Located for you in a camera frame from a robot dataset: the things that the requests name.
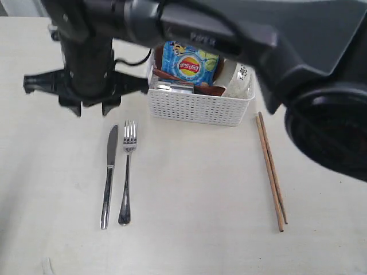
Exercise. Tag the silver table knife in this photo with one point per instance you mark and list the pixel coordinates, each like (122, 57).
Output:
(111, 155)

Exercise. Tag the silver metal fork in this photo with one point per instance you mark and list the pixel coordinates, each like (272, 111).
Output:
(129, 146)

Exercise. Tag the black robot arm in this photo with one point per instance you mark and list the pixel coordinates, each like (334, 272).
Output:
(309, 56)

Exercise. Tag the blue chips snack bag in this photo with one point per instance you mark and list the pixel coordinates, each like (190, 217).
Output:
(189, 64)

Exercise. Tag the brown round plate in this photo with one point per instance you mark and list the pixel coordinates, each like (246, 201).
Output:
(158, 52)

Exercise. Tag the shiny steel cup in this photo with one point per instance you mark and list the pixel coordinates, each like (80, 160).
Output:
(175, 86)

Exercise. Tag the wooden chopstick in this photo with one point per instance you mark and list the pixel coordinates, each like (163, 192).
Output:
(270, 175)
(272, 168)

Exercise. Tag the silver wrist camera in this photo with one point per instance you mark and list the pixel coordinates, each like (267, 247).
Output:
(53, 31)

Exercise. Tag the white plastic perforated basket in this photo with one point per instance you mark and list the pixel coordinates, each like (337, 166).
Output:
(197, 108)

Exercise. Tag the brown wooden spoon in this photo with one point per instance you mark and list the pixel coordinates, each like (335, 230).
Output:
(209, 91)

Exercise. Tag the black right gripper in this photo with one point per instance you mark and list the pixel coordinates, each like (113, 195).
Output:
(88, 77)

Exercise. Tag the white speckled ceramic bowl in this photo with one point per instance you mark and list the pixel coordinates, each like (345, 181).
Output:
(235, 78)

